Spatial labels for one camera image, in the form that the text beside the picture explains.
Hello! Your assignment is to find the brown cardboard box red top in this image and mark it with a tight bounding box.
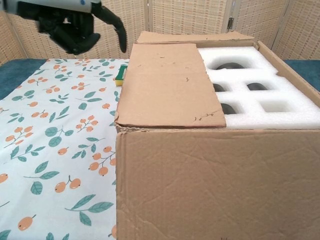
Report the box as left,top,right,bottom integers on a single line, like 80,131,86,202
114,30,320,240

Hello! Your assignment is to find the large dark grey bowl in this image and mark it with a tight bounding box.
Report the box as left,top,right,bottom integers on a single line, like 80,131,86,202
215,63,241,71

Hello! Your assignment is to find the green yellow sponge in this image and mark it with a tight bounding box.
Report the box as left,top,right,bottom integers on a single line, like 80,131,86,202
114,65,129,88

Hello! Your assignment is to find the floral fruit print tablecloth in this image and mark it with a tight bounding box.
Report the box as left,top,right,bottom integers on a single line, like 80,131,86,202
0,58,131,240

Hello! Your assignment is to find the white two-cavity foam insert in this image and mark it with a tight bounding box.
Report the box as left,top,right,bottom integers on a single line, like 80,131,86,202
197,45,279,76

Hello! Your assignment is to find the white six-cavity foam insert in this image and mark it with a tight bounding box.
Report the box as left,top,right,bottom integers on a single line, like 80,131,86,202
211,71,320,131

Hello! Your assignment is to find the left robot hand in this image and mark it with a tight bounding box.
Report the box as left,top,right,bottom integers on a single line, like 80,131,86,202
4,0,128,56

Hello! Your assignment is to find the woven bamboo folding screen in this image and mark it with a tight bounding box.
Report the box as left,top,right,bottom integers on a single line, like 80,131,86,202
0,0,320,67

